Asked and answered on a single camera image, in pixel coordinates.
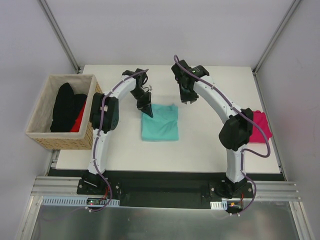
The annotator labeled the wicker laundry basket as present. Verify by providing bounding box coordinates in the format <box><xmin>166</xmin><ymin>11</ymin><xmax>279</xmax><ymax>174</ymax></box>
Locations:
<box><xmin>25</xmin><ymin>74</ymin><xmax>102</xmax><ymax>150</ymax></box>

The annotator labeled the red garment in basket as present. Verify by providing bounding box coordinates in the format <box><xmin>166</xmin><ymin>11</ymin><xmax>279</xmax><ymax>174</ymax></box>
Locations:
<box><xmin>70</xmin><ymin>101</ymin><xmax>86</xmax><ymax>133</ymax></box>

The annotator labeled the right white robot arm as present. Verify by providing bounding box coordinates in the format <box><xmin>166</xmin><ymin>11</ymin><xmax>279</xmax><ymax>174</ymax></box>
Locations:
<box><xmin>171</xmin><ymin>55</ymin><xmax>253</xmax><ymax>199</ymax></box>

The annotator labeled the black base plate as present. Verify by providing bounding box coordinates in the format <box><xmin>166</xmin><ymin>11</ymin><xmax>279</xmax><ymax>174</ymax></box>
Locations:
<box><xmin>76</xmin><ymin>170</ymin><xmax>255</xmax><ymax>209</ymax></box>

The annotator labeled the pink t-shirt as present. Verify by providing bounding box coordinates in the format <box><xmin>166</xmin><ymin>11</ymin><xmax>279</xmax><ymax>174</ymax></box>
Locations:
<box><xmin>249</xmin><ymin>110</ymin><xmax>273</xmax><ymax>144</ymax></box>

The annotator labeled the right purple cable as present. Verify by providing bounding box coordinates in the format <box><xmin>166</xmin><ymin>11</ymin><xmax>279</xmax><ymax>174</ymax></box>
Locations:
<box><xmin>173</xmin><ymin>54</ymin><xmax>272</xmax><ymax>217</ymax></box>

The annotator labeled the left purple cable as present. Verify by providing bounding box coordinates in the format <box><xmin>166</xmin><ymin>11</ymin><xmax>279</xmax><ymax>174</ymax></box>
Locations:
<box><xmin>92</xmin><ymin>69</ymin><xmax>150</xmax><ymax>213</ymax></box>

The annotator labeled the right white cable duct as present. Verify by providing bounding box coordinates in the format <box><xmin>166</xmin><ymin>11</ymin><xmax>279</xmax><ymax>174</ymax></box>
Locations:
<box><xmin>210</xmin><ymin>200</ymin><xmax>228</xmax><ymax>211</ymax></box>

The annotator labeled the left white cable duct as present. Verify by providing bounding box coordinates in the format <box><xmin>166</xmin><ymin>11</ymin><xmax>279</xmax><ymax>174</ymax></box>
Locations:
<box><xmin>42</xmin><ymin>196</ymin><xmax>120</xmax><ymax>208</ymax></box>

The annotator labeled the right aluminium corner post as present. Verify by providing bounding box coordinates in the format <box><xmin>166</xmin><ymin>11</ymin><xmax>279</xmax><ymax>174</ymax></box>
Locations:
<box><xmin>252</xmin><ymin>0</ymin><xmax>303</xmax><ymax>76</ymax></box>

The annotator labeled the purple cable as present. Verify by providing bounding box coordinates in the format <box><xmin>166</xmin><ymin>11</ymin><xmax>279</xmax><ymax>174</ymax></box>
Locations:
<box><xmin>173</xmin><ymin>54</ymin><xmax>272</xmax><ymax>217</ymax></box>
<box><xmin>92</xmin><ymin>69</ymin><xmax>150</xmax><ymax>213</ymax></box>

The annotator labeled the black garment in basket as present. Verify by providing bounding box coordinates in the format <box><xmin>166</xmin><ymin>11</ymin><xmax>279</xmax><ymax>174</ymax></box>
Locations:
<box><xmin>50</xmin><ymin>83</ymin><xmax>87</xmax><ymax>133</ymax></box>

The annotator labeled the left aluminium corner post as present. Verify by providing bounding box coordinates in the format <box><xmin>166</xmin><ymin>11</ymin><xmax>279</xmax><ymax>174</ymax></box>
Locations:
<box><xmin>37</xmin><ymin>0</ymin><xmax>81</xmax><ymax>74</ymax></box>

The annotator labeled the aluminium rail frame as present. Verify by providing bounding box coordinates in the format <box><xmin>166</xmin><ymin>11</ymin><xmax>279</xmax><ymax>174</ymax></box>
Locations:
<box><xmin>31</xmin><ymin>176</ymin><xmax>302</xmax><ymax>202</ymax></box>

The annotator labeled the aluminium corner post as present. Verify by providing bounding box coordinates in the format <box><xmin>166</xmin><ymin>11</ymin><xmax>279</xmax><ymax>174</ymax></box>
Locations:
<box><xmin>252</xmin><ymin>0</ymin><xmax>303</xmax><ymax>76</ymax></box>
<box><xmin>37</xmin><ymin>0</ymin><xmax>81</xmax><ymax>74</ymax></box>

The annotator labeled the white cable duct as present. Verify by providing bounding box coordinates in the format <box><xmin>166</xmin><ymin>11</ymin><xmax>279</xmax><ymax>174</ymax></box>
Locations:
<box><xmin>42</xmin><ymin>196</ymin><xmax>120</xmax><ymax>208</ymax></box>
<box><xmin>210</xmin><ymin>200</ymin><xmax>228</xmax><ymax>211</ymax></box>

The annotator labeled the teal t-shirt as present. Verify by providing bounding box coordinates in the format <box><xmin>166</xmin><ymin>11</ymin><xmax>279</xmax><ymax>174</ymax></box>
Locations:
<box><xmin>141</xmin><ymin>104</ymin><xmax>179</xmax><ymax>142</ymax></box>

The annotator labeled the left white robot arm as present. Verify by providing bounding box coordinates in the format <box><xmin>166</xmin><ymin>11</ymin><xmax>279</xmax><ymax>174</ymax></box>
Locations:
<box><xmin>82</xmin><ymin>68</ymin><xmax>153</xmax><ymax>195</ymax></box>

